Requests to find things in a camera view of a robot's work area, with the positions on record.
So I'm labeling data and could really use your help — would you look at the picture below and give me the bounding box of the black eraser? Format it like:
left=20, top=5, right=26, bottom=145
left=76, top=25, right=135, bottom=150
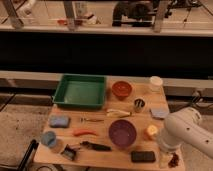
left=131, top=151, right=156, bottom=163

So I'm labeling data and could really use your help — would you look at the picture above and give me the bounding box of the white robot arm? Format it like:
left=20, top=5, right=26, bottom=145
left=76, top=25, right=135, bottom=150
left=156, top=107, right=213, bottom=169

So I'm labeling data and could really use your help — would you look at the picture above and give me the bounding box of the purple bowl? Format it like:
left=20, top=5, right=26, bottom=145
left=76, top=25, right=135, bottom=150
left=108, top=119, right=137, bottom=148

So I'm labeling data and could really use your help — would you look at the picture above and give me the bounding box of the orange bowl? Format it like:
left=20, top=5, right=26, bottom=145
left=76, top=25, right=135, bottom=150
left=112, top=81, right=132, bottom=99

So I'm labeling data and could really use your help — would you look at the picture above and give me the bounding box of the dark red grape bunch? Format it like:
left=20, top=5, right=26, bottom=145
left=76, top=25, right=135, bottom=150
left=168, top=153, right=179, bottom=168

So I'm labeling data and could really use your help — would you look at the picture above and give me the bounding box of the yellow orange fruit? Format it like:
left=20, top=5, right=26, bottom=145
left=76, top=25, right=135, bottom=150
left=145, top=125, right=158, bottom=140

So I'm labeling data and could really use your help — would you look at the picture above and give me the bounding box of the blue-grey cloth pad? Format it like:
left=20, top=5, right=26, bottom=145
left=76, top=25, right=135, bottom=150
left=150, top=108, right=169, bottom=119

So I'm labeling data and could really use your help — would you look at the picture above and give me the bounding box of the wooden board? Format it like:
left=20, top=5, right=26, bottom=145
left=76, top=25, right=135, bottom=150
left=33, top=77, right=186, bottom=171

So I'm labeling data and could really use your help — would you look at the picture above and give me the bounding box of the small metal cup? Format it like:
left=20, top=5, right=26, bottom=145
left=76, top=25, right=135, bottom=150
left=134, top=98, right=145, bottom=113

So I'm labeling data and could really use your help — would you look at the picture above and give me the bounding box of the black marker pen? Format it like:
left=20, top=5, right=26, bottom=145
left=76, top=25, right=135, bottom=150
left=80, top=141, right=111, bottom=151

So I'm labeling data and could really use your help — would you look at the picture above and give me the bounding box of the orange carrot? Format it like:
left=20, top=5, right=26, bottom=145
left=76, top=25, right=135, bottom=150
left=72, top=130, right=98, bottom=136

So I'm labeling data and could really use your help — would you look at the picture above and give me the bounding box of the black binder clip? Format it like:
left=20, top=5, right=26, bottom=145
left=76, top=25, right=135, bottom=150
left=61, top=145, right=79, bottom=161

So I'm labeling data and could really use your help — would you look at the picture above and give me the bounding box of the green plastic tray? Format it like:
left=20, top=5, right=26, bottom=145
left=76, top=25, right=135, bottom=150
left=53, top=74, right=106, bottom=109

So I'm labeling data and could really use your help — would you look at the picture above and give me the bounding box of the blue sponge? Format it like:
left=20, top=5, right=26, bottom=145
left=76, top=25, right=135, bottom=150
left=49, top=116, right=70, bottom=128

